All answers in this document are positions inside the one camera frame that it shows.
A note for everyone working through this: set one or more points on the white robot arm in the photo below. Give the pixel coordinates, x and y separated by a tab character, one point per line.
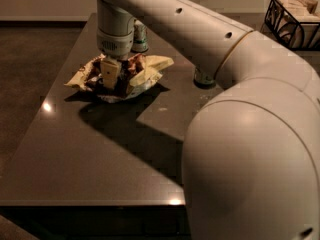
250	162

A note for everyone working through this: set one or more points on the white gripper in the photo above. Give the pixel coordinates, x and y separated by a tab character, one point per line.
115	44

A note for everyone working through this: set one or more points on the black wire napkin holder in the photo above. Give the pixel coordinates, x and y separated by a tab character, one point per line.
272	19

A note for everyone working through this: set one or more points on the white green soda can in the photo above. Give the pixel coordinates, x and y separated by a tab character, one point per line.
140	42

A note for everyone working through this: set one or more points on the brown chip bag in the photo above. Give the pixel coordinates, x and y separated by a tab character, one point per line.
138	74

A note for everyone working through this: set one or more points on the dark cabinet drawers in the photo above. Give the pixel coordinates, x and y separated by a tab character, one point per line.
101	222

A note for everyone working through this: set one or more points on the white paper napkins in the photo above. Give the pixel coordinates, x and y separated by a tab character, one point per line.
299	26

